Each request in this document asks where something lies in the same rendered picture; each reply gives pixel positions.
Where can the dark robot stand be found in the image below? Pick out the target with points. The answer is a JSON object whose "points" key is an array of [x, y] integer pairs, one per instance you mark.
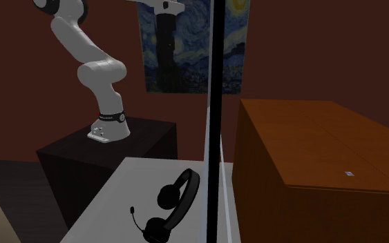
{"points": [[79, 161]]}

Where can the black headset with microphone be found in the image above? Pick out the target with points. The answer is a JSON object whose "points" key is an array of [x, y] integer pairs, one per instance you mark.
{"points": [[180, 202]]}

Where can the brown wooden cabinet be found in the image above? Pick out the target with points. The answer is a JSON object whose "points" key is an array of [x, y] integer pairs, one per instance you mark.
{"points": [[315, 141]]}

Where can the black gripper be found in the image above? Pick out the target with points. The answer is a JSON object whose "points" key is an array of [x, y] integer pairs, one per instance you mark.
{"points": [[166, 28]]}

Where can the black and white upright panel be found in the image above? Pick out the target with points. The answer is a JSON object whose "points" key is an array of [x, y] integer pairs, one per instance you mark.
{"points": [[216, 101]]}

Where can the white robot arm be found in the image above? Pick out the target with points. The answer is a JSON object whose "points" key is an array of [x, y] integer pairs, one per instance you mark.
{"points": [[104, 97]]}

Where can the white desk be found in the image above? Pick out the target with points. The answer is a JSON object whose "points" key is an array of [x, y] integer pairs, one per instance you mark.
{"points": [[113, 208]]}

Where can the blue starry night wall picture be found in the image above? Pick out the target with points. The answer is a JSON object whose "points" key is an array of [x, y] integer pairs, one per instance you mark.
{"points": [[194, 50]]}

